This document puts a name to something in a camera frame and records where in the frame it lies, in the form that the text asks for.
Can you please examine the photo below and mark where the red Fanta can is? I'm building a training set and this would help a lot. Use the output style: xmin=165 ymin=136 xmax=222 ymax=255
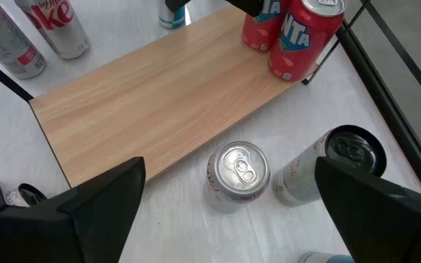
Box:
xmin=241 ymin=0 xmax=292 ymax=52
xmin=268 ymin=0 xmax=347 ymax=83

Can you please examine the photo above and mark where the wooden shelf black metal frame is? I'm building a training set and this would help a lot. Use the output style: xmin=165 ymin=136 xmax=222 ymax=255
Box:
xmin=0 ymin=0 xmax=371 ymax=220

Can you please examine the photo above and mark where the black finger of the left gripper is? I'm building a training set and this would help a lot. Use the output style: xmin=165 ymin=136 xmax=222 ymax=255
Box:
xmin=164 ymin=0 xmax=190 ymax=12
xmin=224 ymin=0 xmax=263 ymax=18

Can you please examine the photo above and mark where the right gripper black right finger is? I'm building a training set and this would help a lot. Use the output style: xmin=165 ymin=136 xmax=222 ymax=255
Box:
xmin=314 ymin=156 xmax=421 ymax=263

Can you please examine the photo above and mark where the blue silver Red Bull can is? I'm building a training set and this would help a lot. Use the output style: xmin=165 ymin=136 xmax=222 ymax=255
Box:
xmin=155 ymin=0 xmax=186 ymax=30

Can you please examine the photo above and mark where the silver Diet Coke can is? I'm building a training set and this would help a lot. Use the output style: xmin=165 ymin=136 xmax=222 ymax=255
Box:
xmin=15 ymin=0 xmax=91 ymax=61
xmin=202 ymin=140 xmax=271 ymax=215

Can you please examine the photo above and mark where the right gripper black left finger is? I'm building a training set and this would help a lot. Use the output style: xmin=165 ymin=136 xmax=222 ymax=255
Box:
xmin=0 ymin=156 xmax=147 ymax=263

